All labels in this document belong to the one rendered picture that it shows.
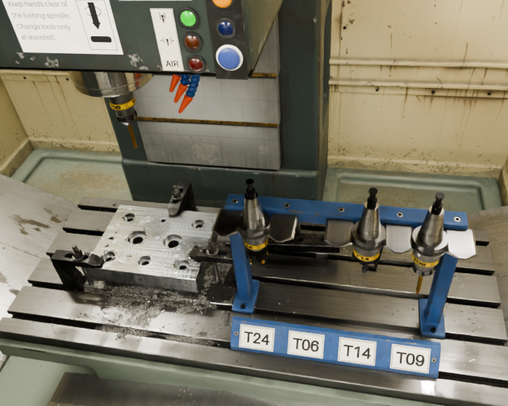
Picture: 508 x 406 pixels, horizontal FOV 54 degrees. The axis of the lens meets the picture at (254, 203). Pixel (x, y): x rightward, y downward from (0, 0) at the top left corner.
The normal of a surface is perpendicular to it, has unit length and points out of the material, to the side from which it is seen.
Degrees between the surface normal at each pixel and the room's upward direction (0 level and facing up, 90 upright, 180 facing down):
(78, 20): 90
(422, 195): 0
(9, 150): 90
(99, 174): 0
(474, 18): 90
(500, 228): 25
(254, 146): 90
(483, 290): 0
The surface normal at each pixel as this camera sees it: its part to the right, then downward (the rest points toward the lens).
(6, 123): 0.98, 0.08
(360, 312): -0.07, -0.74
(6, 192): 0.33, -0.64
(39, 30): -0.20, 0.67
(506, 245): -0.47, -0.71
